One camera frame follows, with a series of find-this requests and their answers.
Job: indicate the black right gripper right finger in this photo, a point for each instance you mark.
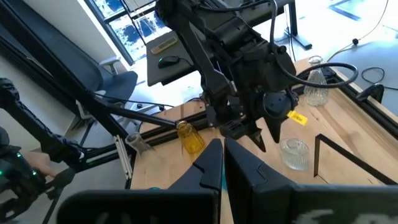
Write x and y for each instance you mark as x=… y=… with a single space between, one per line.
x=245 y=186

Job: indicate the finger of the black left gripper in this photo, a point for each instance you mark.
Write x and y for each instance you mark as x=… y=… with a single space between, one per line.
x=257 y=138
x=276 y=127

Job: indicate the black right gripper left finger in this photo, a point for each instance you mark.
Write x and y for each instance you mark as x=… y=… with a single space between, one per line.
x=205 y=174

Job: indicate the clear short ribbed glass jar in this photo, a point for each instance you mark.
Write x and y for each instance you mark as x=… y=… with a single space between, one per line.
x=293 y=155

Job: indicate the yellow glass vase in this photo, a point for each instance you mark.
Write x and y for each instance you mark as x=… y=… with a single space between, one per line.
x=190 y=140

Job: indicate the clear tall ribbed glass vase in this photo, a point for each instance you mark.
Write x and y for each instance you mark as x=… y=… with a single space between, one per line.
x=315 y=93

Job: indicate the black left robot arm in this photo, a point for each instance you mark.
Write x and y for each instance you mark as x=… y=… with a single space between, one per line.
x=202 y=62

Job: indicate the yellow tag label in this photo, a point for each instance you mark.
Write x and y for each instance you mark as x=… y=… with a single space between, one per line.
x=297 y=118

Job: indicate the black table clamp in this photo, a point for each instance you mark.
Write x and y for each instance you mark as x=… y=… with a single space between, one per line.
x=376 y=88

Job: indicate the black computer mouse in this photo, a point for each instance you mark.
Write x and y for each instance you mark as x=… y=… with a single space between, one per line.
x=168 y=61

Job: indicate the black office chair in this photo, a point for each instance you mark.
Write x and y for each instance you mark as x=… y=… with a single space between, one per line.
x=119 y=85

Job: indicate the yellow green handheld remote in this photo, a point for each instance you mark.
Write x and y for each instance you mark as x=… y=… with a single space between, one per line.
x=163 y=45

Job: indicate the window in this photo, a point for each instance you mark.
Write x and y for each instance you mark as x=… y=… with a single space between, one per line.
x=127 y=34

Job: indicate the person's hand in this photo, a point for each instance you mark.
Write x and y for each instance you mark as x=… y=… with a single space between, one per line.
x=38 y=161

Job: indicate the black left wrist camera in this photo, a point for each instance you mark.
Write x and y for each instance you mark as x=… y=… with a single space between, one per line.
x=231 y=129

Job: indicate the wooden shelf black metal frame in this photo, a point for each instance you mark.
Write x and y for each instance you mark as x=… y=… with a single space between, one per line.
x=316 y=155

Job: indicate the silver aluminium bracket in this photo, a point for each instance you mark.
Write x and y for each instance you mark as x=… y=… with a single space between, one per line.
x=123 y=158

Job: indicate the black aluminium rig frame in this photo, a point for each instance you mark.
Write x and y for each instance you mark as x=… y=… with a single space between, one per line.
x=373 y=109

